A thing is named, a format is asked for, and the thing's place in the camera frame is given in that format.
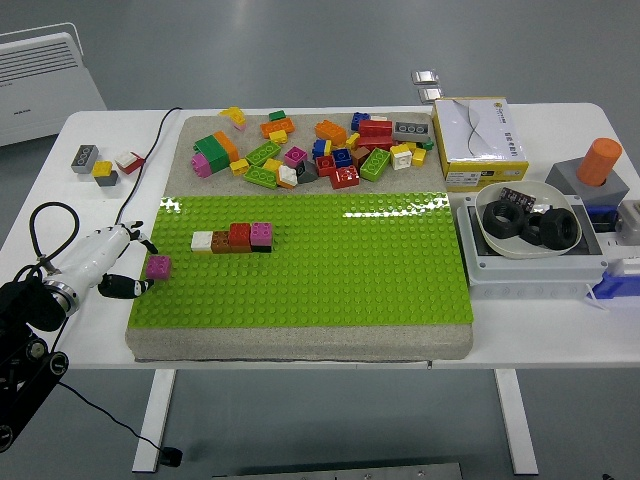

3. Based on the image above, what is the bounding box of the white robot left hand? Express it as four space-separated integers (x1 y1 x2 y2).
49 219 159 301

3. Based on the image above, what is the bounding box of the dark green large brick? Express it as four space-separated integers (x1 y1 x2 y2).
193 134 232 174

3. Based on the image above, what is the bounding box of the orange large brick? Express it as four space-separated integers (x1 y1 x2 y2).
212 130 241 164

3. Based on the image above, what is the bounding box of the green studded baseplate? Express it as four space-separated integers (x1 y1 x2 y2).
128 192 475 329

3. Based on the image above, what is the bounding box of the grey long brick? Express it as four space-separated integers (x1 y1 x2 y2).
393 120 432 143
70 144 99 175

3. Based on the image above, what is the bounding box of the white table leg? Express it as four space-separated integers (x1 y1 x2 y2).
131 368 177 474
493 368 540 475

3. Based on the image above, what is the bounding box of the white panel heater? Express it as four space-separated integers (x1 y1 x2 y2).
0 22 109 148

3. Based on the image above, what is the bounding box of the blue plastic block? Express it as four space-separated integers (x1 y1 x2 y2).
592 269 640 301

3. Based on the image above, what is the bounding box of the lime green long brick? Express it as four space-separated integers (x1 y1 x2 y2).
359 147 392 183
244 140 282 167
243 164 279 190

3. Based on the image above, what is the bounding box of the white small block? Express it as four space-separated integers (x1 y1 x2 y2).
612 254 640 279

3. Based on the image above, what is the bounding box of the grey junction box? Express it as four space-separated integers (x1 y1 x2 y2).
455 192 609 301

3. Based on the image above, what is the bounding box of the grey-brown foam mat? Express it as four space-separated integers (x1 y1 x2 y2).
124 112 475 362

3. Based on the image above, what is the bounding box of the orange long brick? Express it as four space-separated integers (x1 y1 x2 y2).
314 119 348 147
259 118 296 139

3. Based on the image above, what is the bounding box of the dark grey sloped brick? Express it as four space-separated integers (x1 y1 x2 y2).
295 159 320 185

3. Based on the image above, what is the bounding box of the large black hex nut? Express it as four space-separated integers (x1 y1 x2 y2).
519 212 546 246
482 200 526 239
537 207 581 250

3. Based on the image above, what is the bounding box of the grey socket device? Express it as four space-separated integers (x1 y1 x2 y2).
613 199 640 246

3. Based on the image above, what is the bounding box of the blue plastic part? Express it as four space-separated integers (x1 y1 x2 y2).
585 203 621 234

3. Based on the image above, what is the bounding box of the red large brick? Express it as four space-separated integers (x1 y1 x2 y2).
329 165 361 190

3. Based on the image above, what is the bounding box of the white bowl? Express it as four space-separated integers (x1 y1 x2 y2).
473 179 584 260

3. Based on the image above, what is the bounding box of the purple circuit board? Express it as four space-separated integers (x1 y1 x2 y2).
499 186 537 207

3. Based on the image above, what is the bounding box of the grey block with hole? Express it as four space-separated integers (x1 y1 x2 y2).
544 158 630 207

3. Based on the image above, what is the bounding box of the red long brick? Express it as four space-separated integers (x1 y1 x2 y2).
357 118 395 139
355 135 395 151

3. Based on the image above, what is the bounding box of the orange cylinder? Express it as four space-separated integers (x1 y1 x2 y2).
576 137 624 189

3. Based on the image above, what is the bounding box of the white and yellow cardboard box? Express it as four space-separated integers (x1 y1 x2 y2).
431 96 530 194

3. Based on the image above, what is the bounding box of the thin black cord with plug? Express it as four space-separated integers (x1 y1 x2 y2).
58 106 184 466

